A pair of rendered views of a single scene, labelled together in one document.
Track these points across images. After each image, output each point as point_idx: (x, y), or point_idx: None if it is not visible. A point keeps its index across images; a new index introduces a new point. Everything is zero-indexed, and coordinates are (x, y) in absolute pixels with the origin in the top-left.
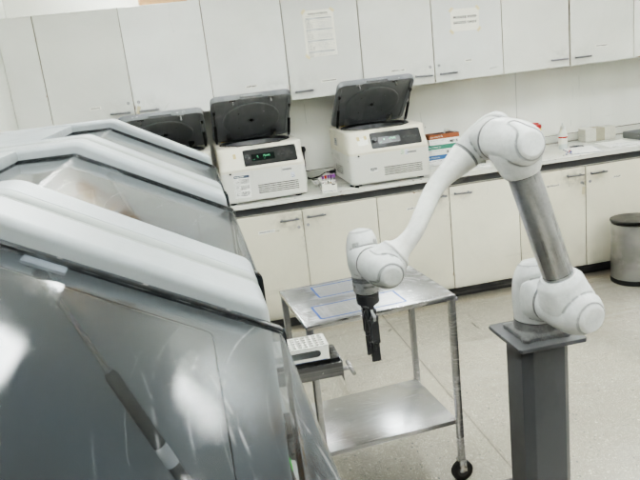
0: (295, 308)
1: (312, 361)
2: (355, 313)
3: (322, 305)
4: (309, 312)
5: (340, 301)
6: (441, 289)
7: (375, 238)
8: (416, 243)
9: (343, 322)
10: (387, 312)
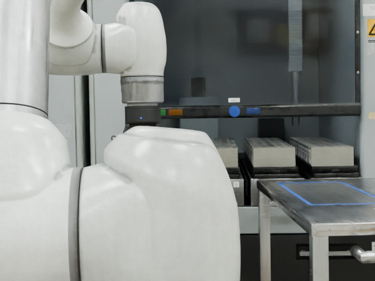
0: (346, 178)
1: None
2: (279, 190)
3: (344, 183)
4: (315, 180)
5: (354, 188)
6: (366, 220)
7: (125, 15)
8: (53, 11)
9: (265, 194)
10: (278, 205)
